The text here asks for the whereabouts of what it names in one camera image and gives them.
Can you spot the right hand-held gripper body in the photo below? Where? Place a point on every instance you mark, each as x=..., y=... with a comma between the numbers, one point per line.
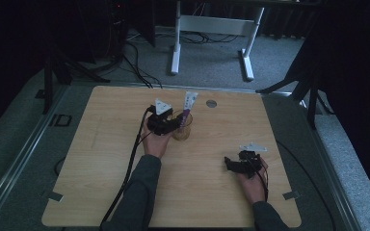
x=250, y=162

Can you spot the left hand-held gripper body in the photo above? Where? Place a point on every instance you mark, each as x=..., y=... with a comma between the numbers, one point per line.
x=160, y=120

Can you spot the amber glass mug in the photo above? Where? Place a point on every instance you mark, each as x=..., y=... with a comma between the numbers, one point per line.
x=183, y=130

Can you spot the white and purple toothpaste tube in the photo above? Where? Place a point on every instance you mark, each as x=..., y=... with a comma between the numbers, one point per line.
x=189, y=104

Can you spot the person's left hand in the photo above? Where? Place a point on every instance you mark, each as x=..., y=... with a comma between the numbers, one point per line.
x=155, y=144

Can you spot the person's right hand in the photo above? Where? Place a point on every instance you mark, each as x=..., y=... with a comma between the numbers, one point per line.
x=253, y=187

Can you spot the grey round table grommet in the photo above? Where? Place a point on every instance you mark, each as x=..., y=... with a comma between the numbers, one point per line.
x=211, y=103

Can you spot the grey tape strip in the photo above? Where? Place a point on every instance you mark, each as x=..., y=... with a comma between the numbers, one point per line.
x=53, y=195
x=291, y=195

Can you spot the black metal stand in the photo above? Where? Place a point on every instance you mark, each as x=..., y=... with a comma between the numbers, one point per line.
x=48, y=83
x=305, y=86

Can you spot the dark computer tower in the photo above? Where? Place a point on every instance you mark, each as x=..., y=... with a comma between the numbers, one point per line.
x=117, y=29

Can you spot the white desk frame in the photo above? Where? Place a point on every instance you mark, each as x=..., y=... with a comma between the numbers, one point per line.
x=215, y=25

